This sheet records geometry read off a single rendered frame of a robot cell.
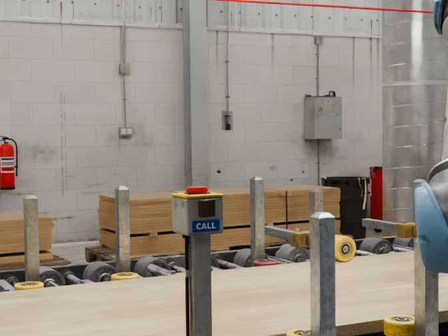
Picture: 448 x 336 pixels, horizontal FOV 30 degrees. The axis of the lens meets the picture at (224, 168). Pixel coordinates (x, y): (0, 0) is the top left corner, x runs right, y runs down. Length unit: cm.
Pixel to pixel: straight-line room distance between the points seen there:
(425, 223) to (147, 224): 680
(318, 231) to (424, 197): 52
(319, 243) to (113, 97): 753
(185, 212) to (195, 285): 13
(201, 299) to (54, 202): 741
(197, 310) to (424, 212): 55
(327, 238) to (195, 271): 28
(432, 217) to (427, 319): 71
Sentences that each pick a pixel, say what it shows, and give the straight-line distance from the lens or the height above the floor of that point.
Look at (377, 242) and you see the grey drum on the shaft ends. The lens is 352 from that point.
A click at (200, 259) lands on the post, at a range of 147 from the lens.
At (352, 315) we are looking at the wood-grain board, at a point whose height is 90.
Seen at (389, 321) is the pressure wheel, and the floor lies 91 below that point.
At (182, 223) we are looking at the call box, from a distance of 145.
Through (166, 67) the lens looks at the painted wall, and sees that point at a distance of 929.
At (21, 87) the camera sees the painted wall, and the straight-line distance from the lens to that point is 874.
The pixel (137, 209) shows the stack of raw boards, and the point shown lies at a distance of 775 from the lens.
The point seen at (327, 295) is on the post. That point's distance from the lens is 161.
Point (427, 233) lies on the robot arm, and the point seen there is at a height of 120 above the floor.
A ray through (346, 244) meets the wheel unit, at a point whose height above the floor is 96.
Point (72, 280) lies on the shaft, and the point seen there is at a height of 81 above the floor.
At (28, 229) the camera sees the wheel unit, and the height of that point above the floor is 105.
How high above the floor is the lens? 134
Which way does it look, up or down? 3 degrees down
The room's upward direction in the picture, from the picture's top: 1 degrees counter-clockwise
